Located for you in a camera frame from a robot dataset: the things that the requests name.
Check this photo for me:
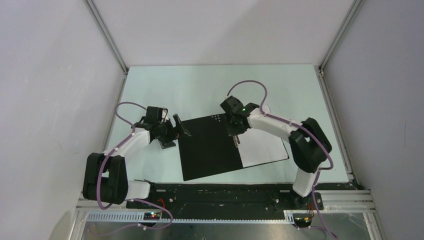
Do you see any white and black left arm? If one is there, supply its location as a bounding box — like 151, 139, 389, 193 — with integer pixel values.
82, 106, 191, 210

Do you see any black folder with beige cover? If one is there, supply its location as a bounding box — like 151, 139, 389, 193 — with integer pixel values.
177, 105, 290, 182

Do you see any right controller board with LEDs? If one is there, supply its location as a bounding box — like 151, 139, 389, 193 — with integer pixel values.
293, 215, 314, 228

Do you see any controller board with leds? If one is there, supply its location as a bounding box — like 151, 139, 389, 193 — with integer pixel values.
293, 215, 314, 228
143, 211, 162, 221

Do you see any white slotted cable duct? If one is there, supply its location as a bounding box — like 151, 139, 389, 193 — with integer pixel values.
86, 211, 294, 224

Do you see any metal folder clip mechanism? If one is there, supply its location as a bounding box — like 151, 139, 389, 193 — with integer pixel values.
232, 135, 241, 147

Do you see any aluminium front profile rail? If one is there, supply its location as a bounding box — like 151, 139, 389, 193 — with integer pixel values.
76, 188, 377, 213

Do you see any aluminium frame post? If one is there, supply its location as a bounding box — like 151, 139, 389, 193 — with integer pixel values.
318, 0, 366, 75
83, 0, 129, 75

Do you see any left controller board with LEDs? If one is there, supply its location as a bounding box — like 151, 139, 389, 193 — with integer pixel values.
143, 211, 162, 221

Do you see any right aluminium frame post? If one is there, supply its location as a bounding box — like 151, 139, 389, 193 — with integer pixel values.
318, 0, 366, 75

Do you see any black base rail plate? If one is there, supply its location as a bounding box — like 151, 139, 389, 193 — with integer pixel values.
147, 183, 324, 221

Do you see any left aluminium frame post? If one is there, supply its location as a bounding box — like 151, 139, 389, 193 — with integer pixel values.
83, 0, 129, 75

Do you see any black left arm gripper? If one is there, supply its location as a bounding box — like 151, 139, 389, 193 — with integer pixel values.
156, 114, 190, 149

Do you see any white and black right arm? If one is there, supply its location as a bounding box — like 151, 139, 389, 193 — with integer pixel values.
220, 96, 332, 209

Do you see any white paper sheet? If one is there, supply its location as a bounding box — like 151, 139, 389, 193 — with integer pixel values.
237, 128, 289, 168

